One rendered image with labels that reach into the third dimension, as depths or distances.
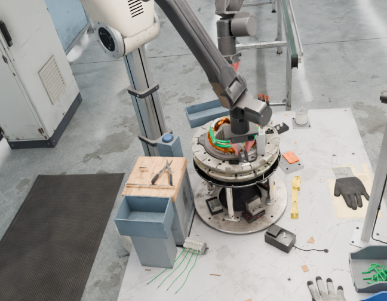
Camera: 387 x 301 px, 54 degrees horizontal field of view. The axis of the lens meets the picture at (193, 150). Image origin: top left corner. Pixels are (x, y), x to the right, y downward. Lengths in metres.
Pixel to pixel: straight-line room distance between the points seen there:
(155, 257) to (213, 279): 0.22
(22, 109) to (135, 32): 2.13
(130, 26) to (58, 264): 1.69
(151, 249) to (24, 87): 2.25
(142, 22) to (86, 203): 1.74
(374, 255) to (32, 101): 2.77
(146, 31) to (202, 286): 0.96
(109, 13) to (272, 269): 1.05
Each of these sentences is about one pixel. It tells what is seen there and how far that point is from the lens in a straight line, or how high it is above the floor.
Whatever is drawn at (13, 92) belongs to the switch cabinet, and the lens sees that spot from 3.41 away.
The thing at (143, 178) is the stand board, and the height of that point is 1.07.
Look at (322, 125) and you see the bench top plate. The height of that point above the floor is 0.78.
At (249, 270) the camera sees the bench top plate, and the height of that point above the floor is 0.78.
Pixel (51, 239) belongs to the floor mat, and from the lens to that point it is 2.82.
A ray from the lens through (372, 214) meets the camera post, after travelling 1.40.
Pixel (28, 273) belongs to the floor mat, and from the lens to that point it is 2.72.
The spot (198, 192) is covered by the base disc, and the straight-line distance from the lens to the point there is 1.64.
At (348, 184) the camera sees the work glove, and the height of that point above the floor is 0.80.
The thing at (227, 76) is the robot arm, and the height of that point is 1.47.
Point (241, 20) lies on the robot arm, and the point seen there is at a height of 1.53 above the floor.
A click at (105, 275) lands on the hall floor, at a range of 2.49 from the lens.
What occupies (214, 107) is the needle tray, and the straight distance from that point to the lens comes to 1.71.
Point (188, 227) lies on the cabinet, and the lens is 1.51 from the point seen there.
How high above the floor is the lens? 1.97
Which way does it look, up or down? 39 degrees down
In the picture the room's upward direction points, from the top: 11 degrees counter-clockwise
